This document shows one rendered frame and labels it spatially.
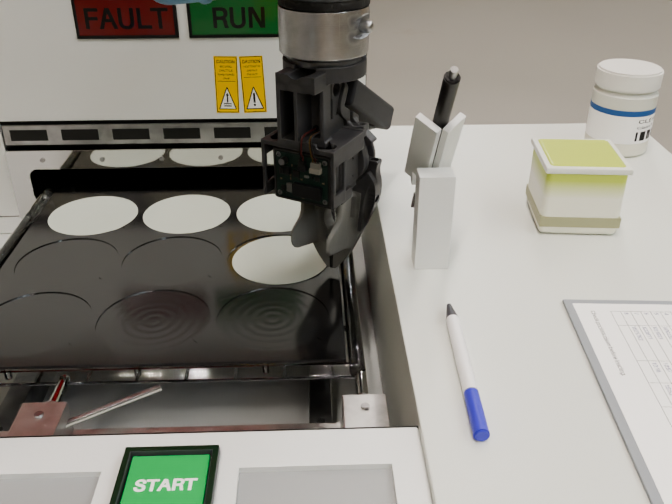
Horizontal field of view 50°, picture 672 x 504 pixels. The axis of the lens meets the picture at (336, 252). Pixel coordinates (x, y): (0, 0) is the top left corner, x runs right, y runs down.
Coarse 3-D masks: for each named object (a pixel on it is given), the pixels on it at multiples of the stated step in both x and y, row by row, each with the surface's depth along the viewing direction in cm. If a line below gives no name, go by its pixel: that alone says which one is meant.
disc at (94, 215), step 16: (64, 208) 86; (80, 208) 86; (96, 208) 86; (112, 208) 86; (128, 208) 86; (48, 224) 82; (64, 224) 82; (80, 224) 82; (96, 224) 82; (112, 224) 82
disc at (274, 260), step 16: (256, 240) 79; (272, 240) 79; (288, 240) 79; (240, 256) 76; (256, 256) 76; (272, 256) 76; (288, 256) 76; (304, 256) 76; (240, 272) 73; (256, 272) 73; (272, 272) 73; (288, 272) 73; (304, 272) 73
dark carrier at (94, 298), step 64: (64, 192) 90; (128, 192) 90; (192, 192) 90; (256, 192) 90; (64, 256) 76; (128, 256) 76; (192, 256) 76; (0, 320) 66; (64, 320) 66; (128, 320) 66; (192, 320) 66; (256, 320) 66; (320, 320) 66
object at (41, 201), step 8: (48, 192) 89; (40, 200) 87; (32, 208) 85; (40, 208) 86; (24, 216) 84; (32, 216) 84; (24, 224) 82; (16, 232) 80; (24, 232) 81; (8, 240) 78; (16, 240) 79; (0, 248) 77; (8, 248) 77; (0, 256) 76; (8, 256) 77; (0, 264) 75
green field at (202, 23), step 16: (224, 0) 83; (240, 0) 83; (256, 0) 83; (272, 0) 83; (192, 16) 84; (208, 16) 84; (224, 16) 84; (240, 16) 84; (256, 16) 84; (272, 16) 84; (192, 32) 85; (208, 32) 85; (224, 32) 85; (240, 32) 85; (256, 32) 85; (272, 32) 85
